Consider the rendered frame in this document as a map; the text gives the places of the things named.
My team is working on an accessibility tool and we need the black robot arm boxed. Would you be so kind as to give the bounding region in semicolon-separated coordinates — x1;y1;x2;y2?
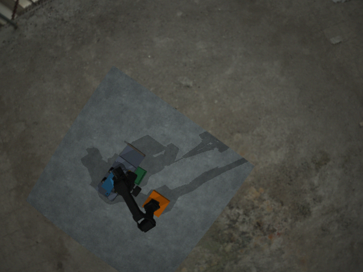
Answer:
112;167;160;233

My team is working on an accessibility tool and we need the green tray floor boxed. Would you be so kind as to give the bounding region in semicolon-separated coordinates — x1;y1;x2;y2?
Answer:
135;168;146;184

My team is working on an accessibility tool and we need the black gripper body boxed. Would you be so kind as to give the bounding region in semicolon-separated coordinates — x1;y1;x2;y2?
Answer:
112;177;141;197

